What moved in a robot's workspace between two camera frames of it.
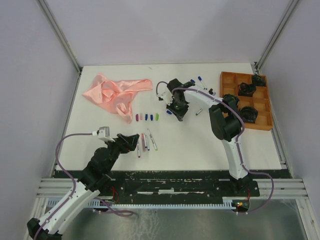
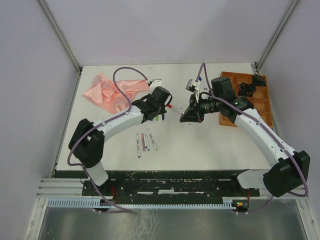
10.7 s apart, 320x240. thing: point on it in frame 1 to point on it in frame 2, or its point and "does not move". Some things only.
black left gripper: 126,143 to 163,111
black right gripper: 179,114 to 194,113
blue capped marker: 147,143 does not move
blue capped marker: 145,141 does not move
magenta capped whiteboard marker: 138,150 does not move
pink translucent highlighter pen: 143,142 does not move
